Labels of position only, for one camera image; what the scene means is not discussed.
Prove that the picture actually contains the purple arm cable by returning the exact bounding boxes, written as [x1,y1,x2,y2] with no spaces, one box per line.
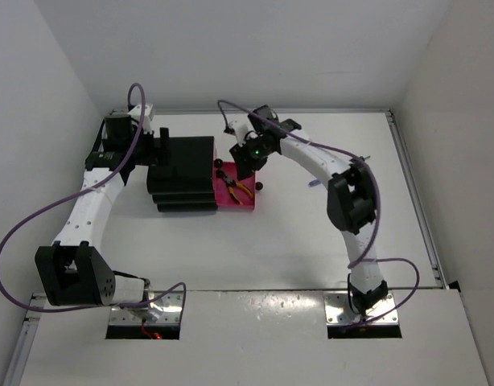
[216,99,421,331]
[0,83,187,310]

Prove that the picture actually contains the pink top drawer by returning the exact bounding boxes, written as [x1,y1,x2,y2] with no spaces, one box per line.
[213,142,224,169]

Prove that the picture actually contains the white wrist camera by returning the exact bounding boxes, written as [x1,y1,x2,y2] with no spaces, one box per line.
[128,103,154,133]
[224,121,252,147]

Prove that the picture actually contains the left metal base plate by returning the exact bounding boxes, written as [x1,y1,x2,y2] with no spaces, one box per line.
[109,291,184,327]

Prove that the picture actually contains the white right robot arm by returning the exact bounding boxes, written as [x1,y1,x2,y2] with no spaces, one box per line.
[224,105,388,315]

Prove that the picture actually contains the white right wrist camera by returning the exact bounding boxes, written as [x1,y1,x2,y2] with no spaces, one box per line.
[224,121,252,147]

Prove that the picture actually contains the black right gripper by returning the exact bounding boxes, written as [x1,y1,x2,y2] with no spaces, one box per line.
[232,135,275,179]

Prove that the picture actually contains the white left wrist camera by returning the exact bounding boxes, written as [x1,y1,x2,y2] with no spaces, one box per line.
[128,103,154,133]

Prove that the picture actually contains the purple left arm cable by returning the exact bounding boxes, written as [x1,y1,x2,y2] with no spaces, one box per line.
[0,83,187,310]

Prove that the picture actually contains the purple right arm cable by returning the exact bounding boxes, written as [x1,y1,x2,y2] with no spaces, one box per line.
[216,99,421,331]

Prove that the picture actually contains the pink bottom drawer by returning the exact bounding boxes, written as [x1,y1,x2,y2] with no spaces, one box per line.
[213,158,264,211]

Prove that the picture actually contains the metal base plate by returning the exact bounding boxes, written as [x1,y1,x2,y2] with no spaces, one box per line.
[109,291,184,327]
[324,291,400,326]

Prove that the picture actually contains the pink drawer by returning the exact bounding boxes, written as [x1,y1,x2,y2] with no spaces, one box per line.
[215,169,228,187]
[213,142,224,169]
[213,158,264,211]

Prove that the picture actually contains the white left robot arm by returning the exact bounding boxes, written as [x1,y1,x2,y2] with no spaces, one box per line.
[35,110,167,306]

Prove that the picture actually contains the yellow handled pliers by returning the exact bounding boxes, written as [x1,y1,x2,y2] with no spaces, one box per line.
[225,173,254,205]

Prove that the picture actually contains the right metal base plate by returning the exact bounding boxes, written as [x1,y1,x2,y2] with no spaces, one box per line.
[324,291,400,326]

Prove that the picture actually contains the black drawer cabinet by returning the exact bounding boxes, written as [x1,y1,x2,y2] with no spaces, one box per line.
[146,136,218,213]

